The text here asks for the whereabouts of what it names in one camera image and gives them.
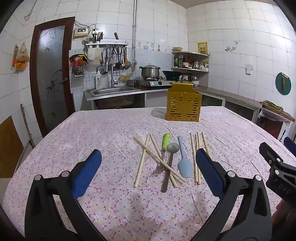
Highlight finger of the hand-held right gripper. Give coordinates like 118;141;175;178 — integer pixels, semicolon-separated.
283;136;296;151
258;142;284;166

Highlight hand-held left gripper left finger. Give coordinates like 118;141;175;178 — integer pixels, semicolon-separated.
24;149;107;241

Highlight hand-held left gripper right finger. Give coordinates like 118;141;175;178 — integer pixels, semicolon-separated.
190;148;272;241

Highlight yellow perforated utensil holder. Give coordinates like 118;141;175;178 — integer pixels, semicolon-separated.
166;82;202;122

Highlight utensil cups with utensils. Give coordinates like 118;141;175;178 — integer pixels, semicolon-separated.
85;31;104;43

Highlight light blue spatula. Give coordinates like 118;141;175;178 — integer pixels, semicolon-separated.
177;136;192;178

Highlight wooden cutting board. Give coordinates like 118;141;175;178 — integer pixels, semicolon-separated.
261;100;296;122

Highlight metal spoon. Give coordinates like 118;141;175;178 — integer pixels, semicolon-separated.
161;142;180;193

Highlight pink floral tablecloth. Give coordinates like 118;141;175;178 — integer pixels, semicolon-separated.
5;106;296;241

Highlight round green board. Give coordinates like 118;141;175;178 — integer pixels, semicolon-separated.
275;72;291;95

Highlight wooden stick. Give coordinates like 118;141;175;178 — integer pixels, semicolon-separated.
20;104;36;149

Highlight clear plastic dish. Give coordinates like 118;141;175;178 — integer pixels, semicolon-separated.
151;109;167;119

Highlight kitchen counter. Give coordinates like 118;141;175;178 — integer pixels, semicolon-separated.
84;86;263;123

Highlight stainless steel sink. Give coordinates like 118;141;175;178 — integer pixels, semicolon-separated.
90;87;141;97

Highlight white soap bottle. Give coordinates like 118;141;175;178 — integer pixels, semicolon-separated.
95;70;103;90

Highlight gas stove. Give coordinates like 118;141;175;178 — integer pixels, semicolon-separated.
135;77;184;88

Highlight metal faucet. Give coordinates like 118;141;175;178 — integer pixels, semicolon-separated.
108;58;119;88

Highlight black wok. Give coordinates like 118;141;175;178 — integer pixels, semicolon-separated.
162;70;193;78

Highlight brown frosted glass door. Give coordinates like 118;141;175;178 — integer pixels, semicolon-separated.
30;17;75;138

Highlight red yellow rubber gloves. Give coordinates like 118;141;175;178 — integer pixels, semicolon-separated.
69;54;89;68

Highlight steel pot with lid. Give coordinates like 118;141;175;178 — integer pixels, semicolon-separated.
139;64;161;79

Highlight white hanging cloth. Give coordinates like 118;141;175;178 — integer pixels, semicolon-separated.
88;49;104;65

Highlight hanging plastic bags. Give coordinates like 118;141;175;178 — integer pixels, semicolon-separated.
11;43;30;73

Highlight green handled metal fork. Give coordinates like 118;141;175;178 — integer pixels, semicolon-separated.
151;133;171;177

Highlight corner wall shelf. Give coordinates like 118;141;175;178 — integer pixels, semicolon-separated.
171;51;210;74

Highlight yellow hose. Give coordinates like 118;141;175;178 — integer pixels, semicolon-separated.
119;70;135;82

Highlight yellow wall poster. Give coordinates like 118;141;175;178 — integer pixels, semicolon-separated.
197;42;208;55

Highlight metal wall rack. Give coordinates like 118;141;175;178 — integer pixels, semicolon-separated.
84;39;129;49

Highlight beige wall controller box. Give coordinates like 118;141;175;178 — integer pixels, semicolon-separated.
73;28;90;38

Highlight vertical wall pipe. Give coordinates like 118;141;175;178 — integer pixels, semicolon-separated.
133;0;138;68

